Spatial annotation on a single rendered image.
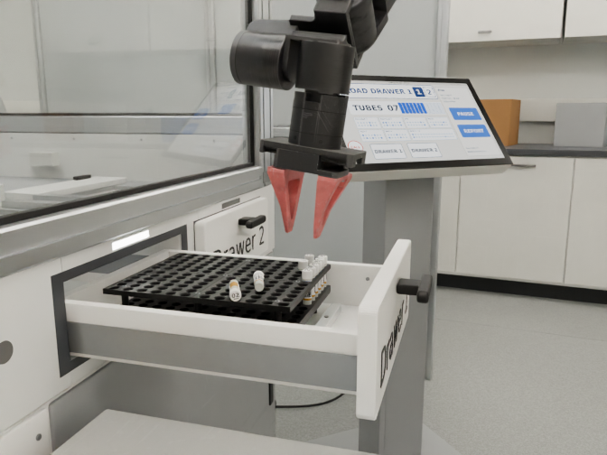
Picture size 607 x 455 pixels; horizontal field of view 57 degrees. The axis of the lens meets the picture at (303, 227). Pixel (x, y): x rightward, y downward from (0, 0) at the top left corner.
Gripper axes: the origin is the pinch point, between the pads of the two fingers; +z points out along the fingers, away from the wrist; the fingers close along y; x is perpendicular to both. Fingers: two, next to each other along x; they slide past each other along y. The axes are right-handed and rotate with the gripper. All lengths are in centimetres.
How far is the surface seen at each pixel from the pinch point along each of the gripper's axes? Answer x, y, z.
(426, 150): -90, -1, -4
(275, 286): 0.5, 2.3, 7.4
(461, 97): -113, -5, -18
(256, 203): -40.8, 23.1, 7.9
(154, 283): 3.5, 16.1, 9.6
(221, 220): -24.5, 22.2, 8.2
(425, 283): -2.3, -14.0, 3.9
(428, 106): -102, 2, -14
